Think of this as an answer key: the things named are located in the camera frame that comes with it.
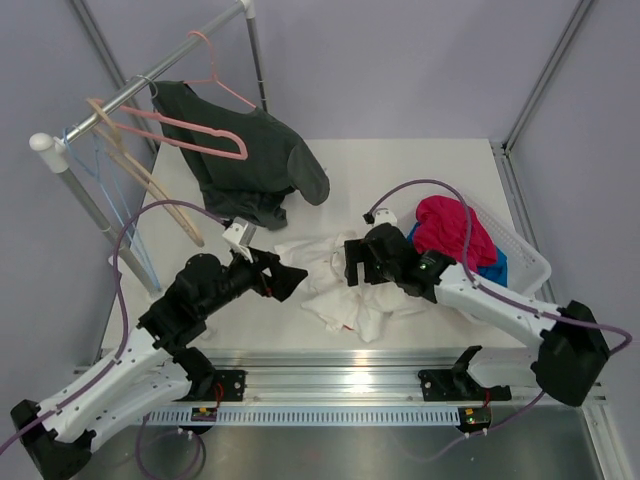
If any silver clothes rack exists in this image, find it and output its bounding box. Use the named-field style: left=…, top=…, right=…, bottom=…
left=27, top=0, right=269, bottom=341

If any blue wire hanger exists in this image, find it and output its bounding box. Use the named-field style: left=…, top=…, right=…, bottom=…
left=60, top=128, right=164, bottom=294

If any white plastic basket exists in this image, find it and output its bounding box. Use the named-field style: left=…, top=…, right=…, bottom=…
left=388, top=186, right=553, bottom=321

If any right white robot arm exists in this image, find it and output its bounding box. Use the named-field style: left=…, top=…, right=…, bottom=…
left=344, top=223, right=611, bottom=407

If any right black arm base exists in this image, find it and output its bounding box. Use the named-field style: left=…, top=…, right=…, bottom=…
left=417, top=369, right=512, bottom=402

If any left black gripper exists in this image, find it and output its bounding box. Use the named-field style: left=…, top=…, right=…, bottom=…
left=199, top=243, right=307, bottom=317

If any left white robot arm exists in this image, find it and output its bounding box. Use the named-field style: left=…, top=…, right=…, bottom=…
left=10, top=249, right=308, bottom=479

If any white slotted cable duct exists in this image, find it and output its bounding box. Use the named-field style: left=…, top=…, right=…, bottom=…
left=147, top=405, right=463, bottom=427

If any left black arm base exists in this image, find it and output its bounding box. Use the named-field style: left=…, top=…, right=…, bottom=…
left=178, top=369, right=248, bottom=402

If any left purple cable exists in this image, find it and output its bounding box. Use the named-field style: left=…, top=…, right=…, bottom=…
left=0, top=199, right=231, bottom=476

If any aluminium mounting rail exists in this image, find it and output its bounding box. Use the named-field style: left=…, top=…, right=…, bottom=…
left=64, top=347, right=606, bottom=407

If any pink wire hanger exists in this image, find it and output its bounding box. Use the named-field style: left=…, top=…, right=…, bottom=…
left=182, top=29, right=259, bottom=110

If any beige wooden hanger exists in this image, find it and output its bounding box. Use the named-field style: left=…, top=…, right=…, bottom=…
left=86, top=99, right=205, bottom=247

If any pink plastic hanger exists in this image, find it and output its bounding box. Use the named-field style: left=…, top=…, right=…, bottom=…
left=102, top=74, right=249, bottom=161

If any white Coca-Cola t-shirt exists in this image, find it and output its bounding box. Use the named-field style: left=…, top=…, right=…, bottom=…
left=274, top=231, right=428, bottom=343

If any dark grey t-shirt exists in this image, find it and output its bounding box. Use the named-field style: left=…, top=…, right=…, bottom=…
left=152, top=81, right=330, bottom=230

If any magenta cloth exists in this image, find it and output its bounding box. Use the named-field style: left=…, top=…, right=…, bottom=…
left=411, top=195, right=498, bottom=271

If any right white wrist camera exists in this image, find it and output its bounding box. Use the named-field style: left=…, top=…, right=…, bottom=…
left=363, top=208, right=398, bottom=229

